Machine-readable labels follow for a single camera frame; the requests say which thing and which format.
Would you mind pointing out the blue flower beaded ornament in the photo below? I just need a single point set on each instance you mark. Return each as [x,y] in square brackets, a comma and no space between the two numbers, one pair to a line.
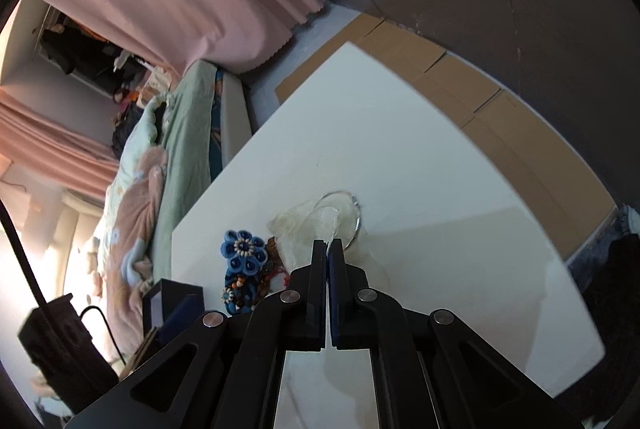
[242,251]

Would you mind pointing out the hanging dark clothes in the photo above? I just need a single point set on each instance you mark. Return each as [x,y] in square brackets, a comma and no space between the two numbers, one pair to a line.
[75,49]

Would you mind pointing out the dark cloth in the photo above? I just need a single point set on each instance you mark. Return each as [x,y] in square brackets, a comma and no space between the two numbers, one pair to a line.
[617,264]

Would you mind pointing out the patterned mattress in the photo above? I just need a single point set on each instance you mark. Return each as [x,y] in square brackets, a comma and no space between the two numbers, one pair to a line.
[216,109]

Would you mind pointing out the silver bangle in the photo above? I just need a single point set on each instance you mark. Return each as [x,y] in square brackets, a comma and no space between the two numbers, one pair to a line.
[358,219]

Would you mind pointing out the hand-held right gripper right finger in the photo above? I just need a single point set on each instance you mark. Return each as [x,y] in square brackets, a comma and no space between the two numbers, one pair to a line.
[336,269]

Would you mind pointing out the cream headboard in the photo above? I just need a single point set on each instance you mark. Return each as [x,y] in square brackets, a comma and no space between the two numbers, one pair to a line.
[70,219]

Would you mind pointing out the peach printed blanket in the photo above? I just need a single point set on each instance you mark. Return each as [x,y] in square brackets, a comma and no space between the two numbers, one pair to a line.
[135,229]

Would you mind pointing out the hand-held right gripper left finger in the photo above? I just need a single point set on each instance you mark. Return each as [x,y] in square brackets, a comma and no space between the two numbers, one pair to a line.
[320,269]

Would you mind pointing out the green bed sheet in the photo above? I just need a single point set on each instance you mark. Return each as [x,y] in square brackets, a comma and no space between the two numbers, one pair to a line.
[185,149]

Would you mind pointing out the flat cardboard sheet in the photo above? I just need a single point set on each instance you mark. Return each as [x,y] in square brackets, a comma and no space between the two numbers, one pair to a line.
[500,119]

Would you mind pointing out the white pillow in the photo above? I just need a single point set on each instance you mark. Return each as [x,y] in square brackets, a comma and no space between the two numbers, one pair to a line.
[137,129]

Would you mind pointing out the black jewelry box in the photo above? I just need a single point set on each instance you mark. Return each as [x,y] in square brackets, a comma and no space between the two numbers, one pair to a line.
[172,296]

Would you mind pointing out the narrow pink curtain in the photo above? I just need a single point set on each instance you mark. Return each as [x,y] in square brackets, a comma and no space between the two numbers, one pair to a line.
[50,144]

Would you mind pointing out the white bed frame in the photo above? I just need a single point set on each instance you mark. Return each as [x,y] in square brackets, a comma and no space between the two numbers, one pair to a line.
[235,119]

